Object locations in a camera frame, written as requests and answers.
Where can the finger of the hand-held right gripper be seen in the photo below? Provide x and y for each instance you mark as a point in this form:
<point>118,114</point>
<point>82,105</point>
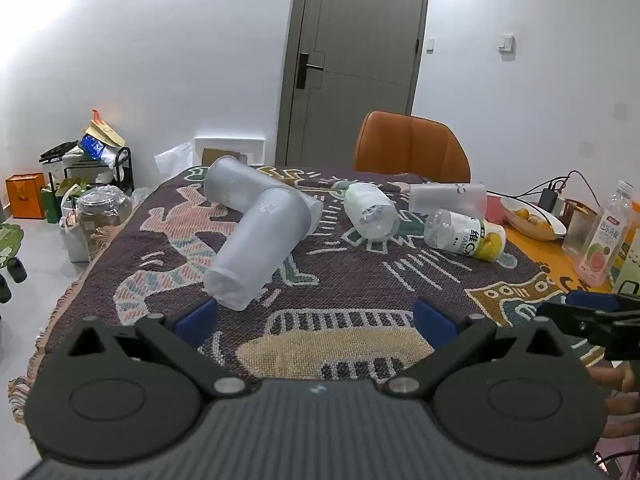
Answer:
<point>594,300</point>
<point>590,327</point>

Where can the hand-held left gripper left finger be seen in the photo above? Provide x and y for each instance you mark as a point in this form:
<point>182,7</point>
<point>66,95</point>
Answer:
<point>196,321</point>

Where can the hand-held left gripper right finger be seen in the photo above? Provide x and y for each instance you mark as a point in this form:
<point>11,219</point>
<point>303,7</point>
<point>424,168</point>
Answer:
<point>434,321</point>

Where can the tall frosted plastic cup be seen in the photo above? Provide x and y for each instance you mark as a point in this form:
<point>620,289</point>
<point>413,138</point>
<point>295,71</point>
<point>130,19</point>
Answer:
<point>260,245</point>

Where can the clear plastic cup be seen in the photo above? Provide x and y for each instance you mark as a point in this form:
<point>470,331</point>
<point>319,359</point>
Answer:
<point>445,200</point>

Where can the wide frosted plastic cup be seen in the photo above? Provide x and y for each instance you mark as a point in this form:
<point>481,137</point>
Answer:
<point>235,180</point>

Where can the person's right hand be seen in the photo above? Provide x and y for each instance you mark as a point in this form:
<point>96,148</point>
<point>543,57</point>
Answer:
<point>620,385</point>

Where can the yellow green carton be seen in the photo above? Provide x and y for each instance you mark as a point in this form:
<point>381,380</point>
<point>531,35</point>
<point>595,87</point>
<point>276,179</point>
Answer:
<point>629,255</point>

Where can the pink label drink bottle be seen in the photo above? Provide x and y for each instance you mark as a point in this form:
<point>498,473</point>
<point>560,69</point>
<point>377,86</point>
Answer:
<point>602,240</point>

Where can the orange table cloth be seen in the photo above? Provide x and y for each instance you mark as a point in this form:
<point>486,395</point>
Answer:
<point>542,255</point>

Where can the clear glass container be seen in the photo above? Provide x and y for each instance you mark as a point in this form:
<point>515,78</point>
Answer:
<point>579,230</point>

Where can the white bowl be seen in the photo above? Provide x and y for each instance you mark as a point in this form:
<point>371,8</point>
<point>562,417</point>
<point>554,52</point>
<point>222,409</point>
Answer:
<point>547,227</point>

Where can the yellow label plastic bottle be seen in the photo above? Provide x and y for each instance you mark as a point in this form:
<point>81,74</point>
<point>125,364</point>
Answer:
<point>465,235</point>

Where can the patterned woven blanket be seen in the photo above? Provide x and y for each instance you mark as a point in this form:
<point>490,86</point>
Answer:
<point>350,280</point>

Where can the yellow fruit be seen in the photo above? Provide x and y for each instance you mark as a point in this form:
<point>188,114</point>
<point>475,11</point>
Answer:
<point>522,214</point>
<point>539,221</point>

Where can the black charger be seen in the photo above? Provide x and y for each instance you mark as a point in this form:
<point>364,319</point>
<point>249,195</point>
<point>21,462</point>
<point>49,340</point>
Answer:
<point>550,200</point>

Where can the small clear plastic bottle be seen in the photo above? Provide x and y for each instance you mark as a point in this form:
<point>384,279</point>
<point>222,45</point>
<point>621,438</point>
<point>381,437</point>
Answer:
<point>370,210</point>

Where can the white shopping bag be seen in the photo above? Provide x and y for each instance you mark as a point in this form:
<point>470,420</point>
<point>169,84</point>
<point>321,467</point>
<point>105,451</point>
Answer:
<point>74,240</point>

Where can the white plastic bag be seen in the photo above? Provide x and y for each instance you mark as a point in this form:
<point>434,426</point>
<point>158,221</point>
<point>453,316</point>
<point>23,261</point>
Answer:
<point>172,160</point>

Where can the brown cardboard box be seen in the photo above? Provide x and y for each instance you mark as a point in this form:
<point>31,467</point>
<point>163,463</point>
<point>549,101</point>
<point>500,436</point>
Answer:
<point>217,156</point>

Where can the black storage rack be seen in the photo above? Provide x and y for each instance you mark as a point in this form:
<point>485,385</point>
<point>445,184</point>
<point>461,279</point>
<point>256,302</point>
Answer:
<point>120,165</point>

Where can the orange chair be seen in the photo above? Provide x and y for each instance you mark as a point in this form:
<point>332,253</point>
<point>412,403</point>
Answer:
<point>410,145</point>

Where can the white flat box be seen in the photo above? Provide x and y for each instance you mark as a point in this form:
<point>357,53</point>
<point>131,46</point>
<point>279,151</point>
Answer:
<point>250,147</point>

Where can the blue white packet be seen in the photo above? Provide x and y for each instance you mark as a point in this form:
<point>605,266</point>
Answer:
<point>94,147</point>

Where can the green chair base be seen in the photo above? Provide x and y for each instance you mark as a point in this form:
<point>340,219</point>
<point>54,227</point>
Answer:
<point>10,240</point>

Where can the brown paper bag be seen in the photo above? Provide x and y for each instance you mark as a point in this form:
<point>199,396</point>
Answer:
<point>106,132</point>

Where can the orange paper bag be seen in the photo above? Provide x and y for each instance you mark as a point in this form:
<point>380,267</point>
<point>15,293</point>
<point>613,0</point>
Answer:
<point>25,196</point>

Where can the grey door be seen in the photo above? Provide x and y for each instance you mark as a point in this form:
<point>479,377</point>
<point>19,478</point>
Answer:
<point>360,60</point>

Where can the white light switch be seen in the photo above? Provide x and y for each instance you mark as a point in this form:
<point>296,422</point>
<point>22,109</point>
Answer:
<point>506,43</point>

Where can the small white wall switch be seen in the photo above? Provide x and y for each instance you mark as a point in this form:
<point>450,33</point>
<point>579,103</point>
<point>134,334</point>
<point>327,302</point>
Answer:
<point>430,45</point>

